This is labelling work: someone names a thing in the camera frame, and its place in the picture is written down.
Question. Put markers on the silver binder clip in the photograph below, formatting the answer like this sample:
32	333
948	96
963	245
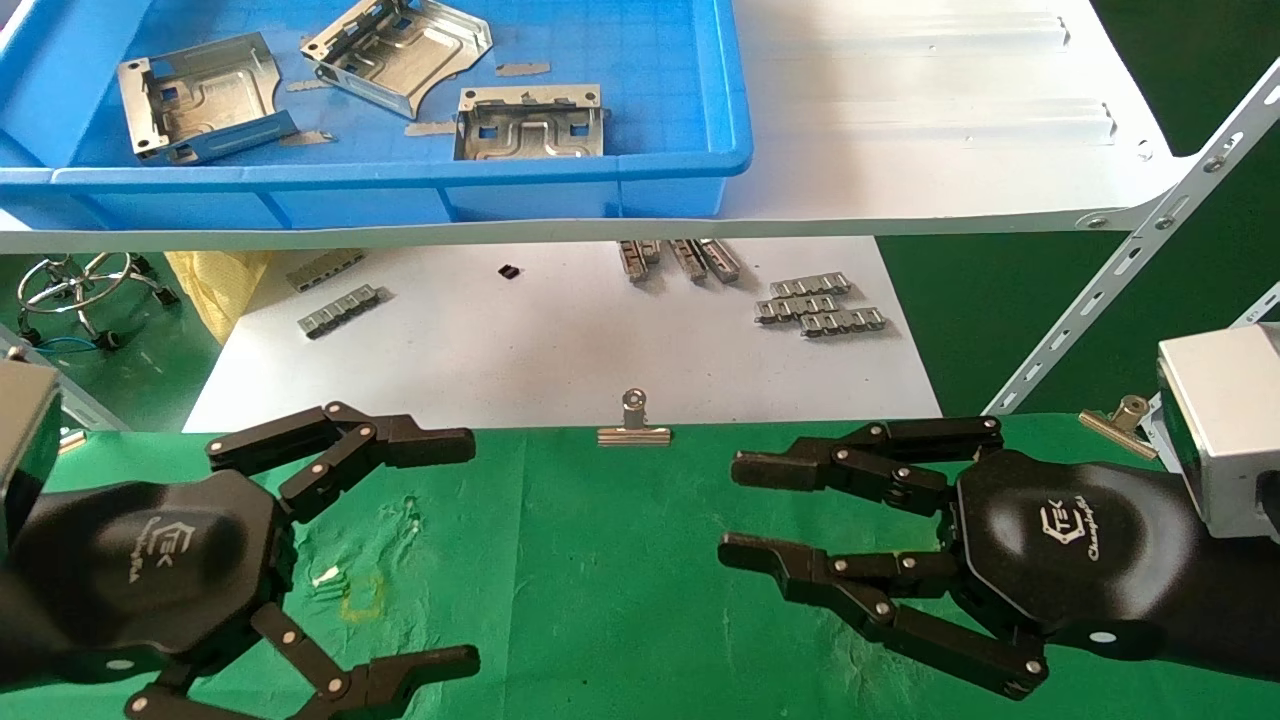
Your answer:
634	434
70	440

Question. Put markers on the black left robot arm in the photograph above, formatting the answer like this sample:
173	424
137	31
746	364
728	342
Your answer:
12	640

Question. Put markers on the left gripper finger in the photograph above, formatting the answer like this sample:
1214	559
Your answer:
400	680
420	442

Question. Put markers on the grey metal connector strip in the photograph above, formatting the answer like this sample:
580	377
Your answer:
340	311
688	260
721	259
632	262
325	269
810	286
797	308
651	251
843	321

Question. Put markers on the yellow plastic bag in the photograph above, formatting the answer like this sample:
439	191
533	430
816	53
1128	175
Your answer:
220	285

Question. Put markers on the white ribbed shelf panel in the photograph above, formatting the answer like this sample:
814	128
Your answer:
900	120

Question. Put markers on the small flat metal sliver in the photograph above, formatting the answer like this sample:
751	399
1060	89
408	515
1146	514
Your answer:
430	128
306	85
522	70
307	138

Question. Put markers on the black stool with chrome base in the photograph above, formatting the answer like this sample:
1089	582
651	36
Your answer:
75	285

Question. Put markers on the brass binder clip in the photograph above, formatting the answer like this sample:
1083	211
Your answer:
1115	428

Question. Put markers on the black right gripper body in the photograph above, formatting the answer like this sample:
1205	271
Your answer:
1070	545

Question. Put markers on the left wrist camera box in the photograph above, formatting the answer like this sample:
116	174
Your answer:
22	440

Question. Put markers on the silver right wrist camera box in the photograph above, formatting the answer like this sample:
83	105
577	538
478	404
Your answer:
1225	430

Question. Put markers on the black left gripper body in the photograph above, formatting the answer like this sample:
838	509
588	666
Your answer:
150	570

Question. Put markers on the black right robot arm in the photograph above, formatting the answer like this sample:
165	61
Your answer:
1240	600

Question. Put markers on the blue plastic bin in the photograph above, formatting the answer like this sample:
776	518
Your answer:
660	120

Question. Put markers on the silver stamped metal bracket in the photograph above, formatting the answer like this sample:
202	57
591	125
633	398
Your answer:
215	100
530	135
420	55

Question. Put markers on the small white scraps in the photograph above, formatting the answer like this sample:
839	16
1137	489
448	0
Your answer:
327	577

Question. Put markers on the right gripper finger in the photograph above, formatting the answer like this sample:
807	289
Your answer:
790	568
790	470

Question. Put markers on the green table cloth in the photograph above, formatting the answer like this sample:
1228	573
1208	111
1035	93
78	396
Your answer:
600	600

